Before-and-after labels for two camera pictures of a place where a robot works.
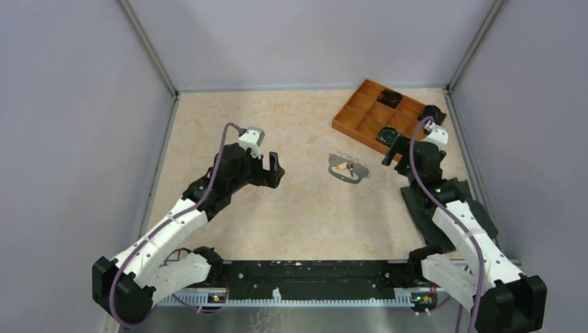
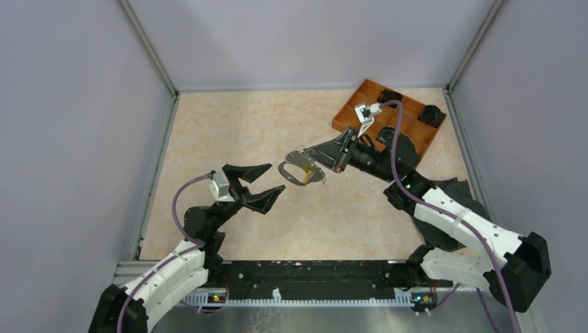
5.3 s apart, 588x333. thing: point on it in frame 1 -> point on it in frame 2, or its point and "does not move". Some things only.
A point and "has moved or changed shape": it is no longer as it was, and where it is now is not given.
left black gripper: [270, 177] -> [261, 202]
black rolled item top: [390, 98] does not move
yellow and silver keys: [344, 165] has moved or changed shape
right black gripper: [401, 146] -> [332, 154]
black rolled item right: [433, 111] does not move
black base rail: [368, 280] does not move
